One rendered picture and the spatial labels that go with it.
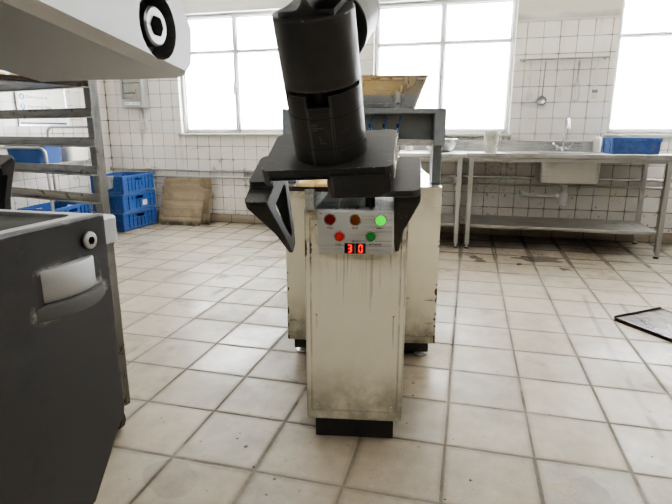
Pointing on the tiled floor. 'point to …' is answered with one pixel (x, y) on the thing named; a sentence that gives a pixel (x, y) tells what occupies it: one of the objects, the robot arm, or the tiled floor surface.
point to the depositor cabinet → (419, 277)
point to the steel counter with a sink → (587, 171)
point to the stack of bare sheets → (649, 322)
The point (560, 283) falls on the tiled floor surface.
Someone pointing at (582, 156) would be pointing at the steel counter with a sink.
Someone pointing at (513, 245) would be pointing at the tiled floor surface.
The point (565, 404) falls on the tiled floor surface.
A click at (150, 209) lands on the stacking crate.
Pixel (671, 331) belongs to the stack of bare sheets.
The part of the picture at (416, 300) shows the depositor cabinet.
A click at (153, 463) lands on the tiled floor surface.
